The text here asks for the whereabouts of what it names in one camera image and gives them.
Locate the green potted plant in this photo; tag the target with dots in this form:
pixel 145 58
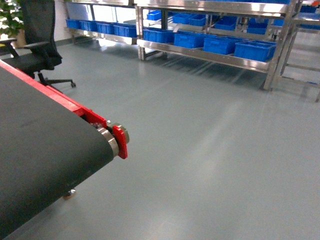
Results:
pixel 11 17

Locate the black conveyor belt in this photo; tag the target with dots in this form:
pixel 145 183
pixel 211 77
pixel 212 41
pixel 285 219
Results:
pixel 49 144

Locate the stainless steel shelf rack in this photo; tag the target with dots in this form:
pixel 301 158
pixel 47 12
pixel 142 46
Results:
pixel 256 35

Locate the black office chair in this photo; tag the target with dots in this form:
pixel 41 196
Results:
pixel 39 25

